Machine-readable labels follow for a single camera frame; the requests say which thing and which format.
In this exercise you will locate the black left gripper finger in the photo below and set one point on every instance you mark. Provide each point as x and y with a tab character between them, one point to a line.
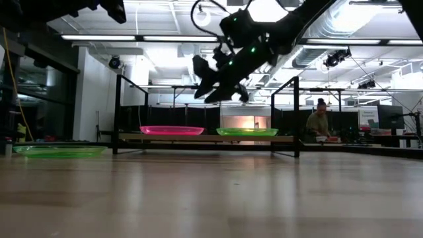
114	10

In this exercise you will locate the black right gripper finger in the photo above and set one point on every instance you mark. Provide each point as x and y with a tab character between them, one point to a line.
223	92
205	81

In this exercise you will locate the translucent green plastic plate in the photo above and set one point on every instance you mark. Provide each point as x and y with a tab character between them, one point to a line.
59	152
248	132

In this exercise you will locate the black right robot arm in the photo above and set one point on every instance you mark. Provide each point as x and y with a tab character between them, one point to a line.
297	20

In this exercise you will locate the black metal wooden board shelf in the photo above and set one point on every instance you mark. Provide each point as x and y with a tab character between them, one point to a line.
211	138

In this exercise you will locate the overhead LED light bar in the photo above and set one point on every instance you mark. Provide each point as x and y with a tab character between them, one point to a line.
99	37

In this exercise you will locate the black ceiling spotlight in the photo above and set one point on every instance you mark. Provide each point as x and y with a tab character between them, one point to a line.
367	84
114	62
333	59

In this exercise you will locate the black room divider panels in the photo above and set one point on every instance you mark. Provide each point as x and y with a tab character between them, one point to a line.
165	115
347	122

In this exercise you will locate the person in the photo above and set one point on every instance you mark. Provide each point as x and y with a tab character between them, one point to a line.
317	125

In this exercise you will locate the yellow background item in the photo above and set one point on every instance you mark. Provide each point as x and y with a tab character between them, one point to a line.
21	129

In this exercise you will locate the white poster sign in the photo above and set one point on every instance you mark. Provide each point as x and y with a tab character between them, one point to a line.
368	116

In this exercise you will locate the small white container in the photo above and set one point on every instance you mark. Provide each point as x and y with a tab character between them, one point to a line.
8	148

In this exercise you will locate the black computer monitor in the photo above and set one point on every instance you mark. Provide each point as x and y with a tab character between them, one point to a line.
391	116

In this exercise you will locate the black background rig frame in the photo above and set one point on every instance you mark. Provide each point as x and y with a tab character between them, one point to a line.
180	87

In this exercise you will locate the silver ventilation duct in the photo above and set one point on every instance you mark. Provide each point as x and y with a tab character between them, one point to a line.
343	20

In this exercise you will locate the black aluminium rig frame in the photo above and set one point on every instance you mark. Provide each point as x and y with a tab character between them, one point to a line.
363	150

